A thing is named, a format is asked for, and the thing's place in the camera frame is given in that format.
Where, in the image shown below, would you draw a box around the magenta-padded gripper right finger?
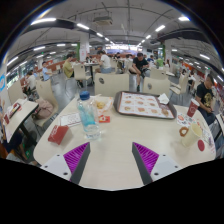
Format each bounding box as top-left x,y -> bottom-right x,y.
131,142 -> 183,186

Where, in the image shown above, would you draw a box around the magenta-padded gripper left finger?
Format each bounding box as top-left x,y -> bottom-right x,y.
41,141 -> 92,185

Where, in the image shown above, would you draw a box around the clear blue-capped water bottle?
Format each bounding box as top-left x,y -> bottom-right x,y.
77,90 -> 102,140

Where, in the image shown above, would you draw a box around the red fries carton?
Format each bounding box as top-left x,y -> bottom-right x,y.
47,124 -> 70,146

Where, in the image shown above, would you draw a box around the white printed paper card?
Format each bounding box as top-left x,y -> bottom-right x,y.
59,112 -> 82,128

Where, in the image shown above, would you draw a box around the small red sauce packet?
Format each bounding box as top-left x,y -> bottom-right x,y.
98,114 -> 111,124

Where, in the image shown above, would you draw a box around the brown food tray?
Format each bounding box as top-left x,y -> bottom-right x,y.
113,90 -> 178,120

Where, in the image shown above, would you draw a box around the colourful sticker sheet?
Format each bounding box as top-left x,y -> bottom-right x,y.
176,112 -> 201,129

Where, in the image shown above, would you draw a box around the flat round red coaster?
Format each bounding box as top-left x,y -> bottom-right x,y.
197,139 -> 206,152

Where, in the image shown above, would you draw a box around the pink backpack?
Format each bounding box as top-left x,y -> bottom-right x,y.
33,98 -> 54,120

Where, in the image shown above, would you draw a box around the white paper napkin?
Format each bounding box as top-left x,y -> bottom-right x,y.
157,92 -> 170,105

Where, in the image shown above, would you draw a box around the red paper cup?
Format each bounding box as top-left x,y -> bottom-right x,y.
186,98 -> 201,118

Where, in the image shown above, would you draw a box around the neighbouring beige table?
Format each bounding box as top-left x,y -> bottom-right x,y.
3,98 -> 39,144

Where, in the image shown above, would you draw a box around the person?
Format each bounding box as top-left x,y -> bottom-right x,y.
194,73 -> 216,126
41,61 -> 53,82
62,53 -> 75,79
95,50 -> 113,74
129,52 -> 150,93

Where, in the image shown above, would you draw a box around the ceiling air conditioner unit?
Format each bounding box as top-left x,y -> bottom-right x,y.
93,15 -> 114,26

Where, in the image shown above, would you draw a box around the ceiling lights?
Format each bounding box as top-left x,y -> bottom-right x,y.
5,14 -> 224,83

